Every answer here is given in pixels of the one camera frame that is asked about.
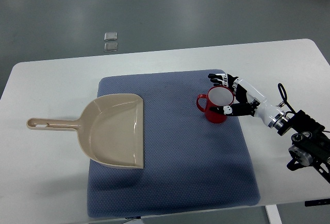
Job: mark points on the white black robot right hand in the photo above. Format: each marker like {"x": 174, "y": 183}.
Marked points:
{"x": 249, "y": 101}

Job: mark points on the red cup with handle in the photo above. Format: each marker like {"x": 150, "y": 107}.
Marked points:
{"x": 217, "y": 96}

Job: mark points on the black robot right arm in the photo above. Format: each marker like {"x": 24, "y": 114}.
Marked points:
{"x": 310, "y": 144}

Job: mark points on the beige plastic dustpan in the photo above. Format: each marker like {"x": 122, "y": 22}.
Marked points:
{"x": 110, "y": 130}

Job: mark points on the blue textured mat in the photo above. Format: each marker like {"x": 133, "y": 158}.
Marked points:
{"x": 190, "y": 163}

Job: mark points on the white table leg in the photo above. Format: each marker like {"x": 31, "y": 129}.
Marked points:
{"x": 273, "y": 214}

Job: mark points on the upper metal floor plate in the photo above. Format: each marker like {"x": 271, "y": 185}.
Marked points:
{"x": 110, "y": 36}

